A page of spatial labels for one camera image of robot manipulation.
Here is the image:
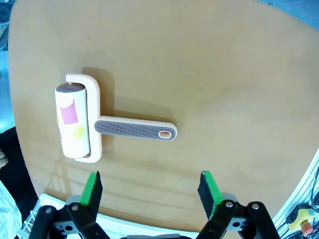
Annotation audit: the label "person's dark trousers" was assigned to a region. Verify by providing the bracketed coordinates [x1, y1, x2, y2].
[0, 125, 38, 217]

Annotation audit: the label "person's white coat torso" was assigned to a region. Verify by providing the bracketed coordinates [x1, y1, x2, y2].
[0, 179, 23, 239]

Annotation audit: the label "aluminium table edge rail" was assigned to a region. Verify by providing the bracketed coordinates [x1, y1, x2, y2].
[271, 146, 319, 239]

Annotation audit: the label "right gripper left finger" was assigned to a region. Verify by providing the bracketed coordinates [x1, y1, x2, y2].
[31, 170, 110, 239]

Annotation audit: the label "yellow paper scrap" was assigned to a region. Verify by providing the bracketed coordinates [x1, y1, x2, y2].
[72, 126, 86, 140]

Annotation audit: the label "peach lint roller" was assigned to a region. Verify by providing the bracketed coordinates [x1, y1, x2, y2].
[54, 73, 178, 164]

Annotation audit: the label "white wire dish basket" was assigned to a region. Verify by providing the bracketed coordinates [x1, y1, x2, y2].
[16, 193, 202, 239]

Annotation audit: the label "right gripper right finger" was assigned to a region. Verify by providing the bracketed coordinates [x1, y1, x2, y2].
[197, 170, 278, 239]

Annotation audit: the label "yellow emergency stop button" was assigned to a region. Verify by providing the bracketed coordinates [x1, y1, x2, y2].
[286, 204, 315, 236]

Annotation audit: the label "black cable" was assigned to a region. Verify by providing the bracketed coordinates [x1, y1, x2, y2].
[309, 186, 319, 207]

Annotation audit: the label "pink paper scrap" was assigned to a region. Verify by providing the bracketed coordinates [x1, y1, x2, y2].
[60, 99, 79, 125]

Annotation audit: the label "person's left hand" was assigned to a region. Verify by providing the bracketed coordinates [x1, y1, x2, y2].
[0, 150, 9, 170]

